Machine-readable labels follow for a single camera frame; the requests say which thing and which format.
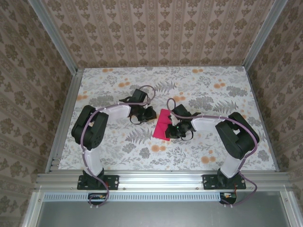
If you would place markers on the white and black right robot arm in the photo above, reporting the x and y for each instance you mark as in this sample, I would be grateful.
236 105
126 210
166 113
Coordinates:
230 165

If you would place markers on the aluminium lower frame bar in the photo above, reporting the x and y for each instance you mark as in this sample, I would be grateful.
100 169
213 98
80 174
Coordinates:
32 210
290 210

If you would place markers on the aluminium cross rail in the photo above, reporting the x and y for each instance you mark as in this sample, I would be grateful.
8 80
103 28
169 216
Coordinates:
161 180

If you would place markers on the floral table cover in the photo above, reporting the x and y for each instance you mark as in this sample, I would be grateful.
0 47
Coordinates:
189 153

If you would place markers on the aluminium side rail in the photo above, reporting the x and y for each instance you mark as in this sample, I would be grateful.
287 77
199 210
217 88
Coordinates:
71 94

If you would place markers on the grey metal panel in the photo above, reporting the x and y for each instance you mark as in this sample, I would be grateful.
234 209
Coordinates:
161 215

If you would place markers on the aluminium corner post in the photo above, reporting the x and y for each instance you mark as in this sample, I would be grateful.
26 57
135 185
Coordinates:
56 37
263 35

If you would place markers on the black connector board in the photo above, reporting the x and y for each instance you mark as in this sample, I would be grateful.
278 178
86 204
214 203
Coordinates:
230 199
94 201

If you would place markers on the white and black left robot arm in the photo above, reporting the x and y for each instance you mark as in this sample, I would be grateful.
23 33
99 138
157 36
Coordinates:
94 163

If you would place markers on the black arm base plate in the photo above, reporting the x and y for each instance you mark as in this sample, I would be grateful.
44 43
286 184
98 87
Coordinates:
113 182
208 182

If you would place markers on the pink paper sheet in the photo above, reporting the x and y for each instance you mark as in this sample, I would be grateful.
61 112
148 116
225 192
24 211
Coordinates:
161 125

